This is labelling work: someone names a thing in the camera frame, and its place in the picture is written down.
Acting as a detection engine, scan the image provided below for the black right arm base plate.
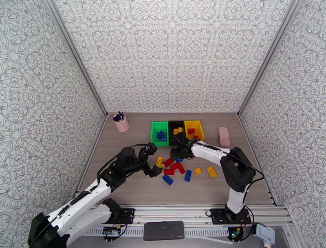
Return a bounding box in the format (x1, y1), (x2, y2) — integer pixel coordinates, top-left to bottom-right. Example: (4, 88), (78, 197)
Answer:
(210, 208), (252, 226)

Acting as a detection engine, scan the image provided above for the pink pen cup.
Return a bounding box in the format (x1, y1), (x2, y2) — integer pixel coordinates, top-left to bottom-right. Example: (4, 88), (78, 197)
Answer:
(112, 113), (130, 132)

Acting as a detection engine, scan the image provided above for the yellow plastic bin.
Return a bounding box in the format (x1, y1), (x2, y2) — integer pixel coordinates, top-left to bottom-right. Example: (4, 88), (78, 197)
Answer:
(184, 120), (204, 142)

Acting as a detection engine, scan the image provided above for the white box device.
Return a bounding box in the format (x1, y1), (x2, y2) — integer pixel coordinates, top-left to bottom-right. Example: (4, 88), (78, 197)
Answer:
(252, 222), (276, 247)

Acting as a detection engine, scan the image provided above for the black plastic bin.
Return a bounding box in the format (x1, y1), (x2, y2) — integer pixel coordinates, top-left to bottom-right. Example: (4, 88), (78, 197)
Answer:
(168, 120), (186, 146)

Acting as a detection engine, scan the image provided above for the green plastic bin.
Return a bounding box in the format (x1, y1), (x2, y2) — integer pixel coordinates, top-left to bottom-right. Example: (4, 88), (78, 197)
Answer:
(150, 121), (170, 147)

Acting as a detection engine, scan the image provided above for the aluminium frame post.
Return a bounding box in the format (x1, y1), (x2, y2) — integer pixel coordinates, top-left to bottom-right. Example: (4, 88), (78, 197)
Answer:
(237, 0), (305, 118)
(44, 0), (109, 118)

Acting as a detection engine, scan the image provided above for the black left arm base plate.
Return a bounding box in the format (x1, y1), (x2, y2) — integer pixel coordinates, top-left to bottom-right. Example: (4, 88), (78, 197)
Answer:
(101, 208), (135, 225)

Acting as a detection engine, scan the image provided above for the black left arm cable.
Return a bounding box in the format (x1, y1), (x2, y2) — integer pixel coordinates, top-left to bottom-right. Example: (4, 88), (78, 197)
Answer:
(28, 143), (150, 248)

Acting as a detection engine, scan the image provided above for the pink flat case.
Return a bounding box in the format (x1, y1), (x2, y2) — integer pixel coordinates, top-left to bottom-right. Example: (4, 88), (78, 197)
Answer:
(218, 126), (231, 148)

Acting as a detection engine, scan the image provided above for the white slotted cable duct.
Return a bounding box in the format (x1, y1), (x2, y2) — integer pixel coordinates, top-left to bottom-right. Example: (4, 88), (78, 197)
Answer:
(74, 226), (231, 238)

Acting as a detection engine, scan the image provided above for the black rectangular pad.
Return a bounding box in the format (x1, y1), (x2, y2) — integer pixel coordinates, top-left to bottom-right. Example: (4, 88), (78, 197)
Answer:
(143, 221), (185, 241)

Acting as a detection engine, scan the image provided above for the aluminium front rail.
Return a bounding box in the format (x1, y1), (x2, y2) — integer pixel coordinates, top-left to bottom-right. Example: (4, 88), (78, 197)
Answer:
(76, 204), (292, 230)

